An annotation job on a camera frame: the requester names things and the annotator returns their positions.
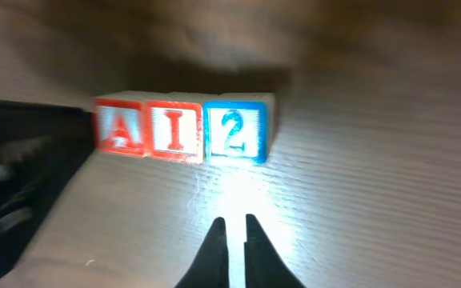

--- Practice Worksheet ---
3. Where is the red A block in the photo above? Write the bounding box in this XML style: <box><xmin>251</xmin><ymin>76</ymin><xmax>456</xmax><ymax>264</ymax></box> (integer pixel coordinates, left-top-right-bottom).
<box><xmin>94</xmin><ymin>90</ymin><xmax>149</xmax><ymax>158</ymax></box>

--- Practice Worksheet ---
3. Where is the red I block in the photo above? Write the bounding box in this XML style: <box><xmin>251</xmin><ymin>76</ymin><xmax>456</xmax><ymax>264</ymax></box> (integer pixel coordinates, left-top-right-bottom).
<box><xmin>145</xmin><ymin>93</ymin><xmax>203</xmax><ymax>164</ymax></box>

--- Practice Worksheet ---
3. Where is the blue 2 block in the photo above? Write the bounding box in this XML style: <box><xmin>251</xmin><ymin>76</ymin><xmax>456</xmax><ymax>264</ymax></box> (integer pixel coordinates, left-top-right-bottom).
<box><xmin>202</xmin><ymin>93</ymin><xmax>275</xmax><ymax>165</ymax></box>

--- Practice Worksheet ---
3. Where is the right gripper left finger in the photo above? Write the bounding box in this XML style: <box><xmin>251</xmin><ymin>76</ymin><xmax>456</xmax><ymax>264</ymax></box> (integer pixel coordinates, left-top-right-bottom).
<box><xmin>175</xmin><ymin>217</ymin><xmax>230</xmax><ymax>288</ymax></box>

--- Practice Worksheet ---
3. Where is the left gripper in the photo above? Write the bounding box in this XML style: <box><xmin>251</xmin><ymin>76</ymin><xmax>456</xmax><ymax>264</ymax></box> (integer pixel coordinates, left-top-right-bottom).
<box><xmin>0</xmin><ymin>100</ymin><xmax>95</xmax><ymax>278</ymax></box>

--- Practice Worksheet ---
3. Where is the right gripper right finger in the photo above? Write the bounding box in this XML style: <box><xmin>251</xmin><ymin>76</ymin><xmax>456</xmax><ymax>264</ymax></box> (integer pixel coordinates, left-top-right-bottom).
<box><xmin>244</xmin><ymin>214</ymin><xmax>305</xmax><ymax>288</ymax></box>

